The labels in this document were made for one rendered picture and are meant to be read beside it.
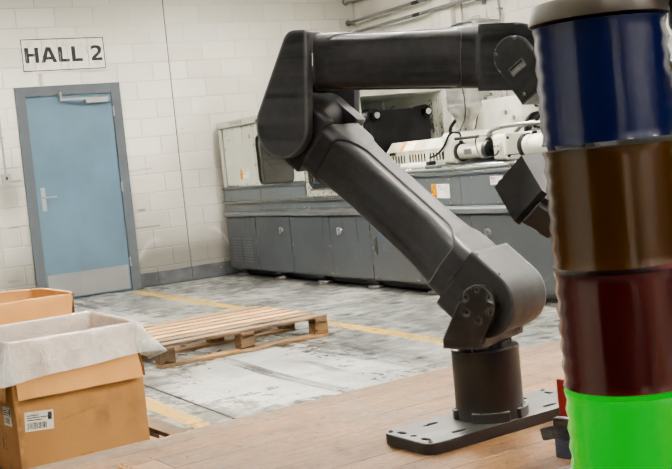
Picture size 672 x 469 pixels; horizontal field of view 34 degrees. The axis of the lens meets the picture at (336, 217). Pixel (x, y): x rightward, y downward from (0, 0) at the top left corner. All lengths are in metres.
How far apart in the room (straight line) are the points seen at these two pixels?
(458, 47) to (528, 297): 0.23
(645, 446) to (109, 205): 11.50
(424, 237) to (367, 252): 8.56
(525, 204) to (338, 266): 9.19
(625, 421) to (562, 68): 0.10
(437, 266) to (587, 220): 0.69
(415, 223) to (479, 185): 7.13
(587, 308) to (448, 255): 0.68
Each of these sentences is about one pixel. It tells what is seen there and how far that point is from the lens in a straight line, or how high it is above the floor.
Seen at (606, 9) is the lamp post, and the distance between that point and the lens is 0.31.
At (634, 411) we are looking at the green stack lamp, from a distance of 0.32.
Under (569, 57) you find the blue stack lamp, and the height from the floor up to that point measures 1.18.
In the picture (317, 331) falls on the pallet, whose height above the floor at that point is 0.04.
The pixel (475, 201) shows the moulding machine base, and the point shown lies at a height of 0.74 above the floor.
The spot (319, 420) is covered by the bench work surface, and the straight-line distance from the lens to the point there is 1.12.
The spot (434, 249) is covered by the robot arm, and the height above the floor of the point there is 1.07.
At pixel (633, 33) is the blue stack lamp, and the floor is 1.18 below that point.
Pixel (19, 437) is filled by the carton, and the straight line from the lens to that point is 4.02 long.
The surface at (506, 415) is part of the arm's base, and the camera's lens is 1.00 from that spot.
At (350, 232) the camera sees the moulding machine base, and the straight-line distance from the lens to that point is 9.77.
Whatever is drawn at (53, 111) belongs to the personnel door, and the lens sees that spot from 11.66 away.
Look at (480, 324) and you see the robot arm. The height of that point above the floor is 1.00.
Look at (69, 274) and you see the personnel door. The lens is 11.66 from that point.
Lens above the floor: 1.16
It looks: 3 degrees down
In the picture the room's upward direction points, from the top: 6 degrees counter-clockwise
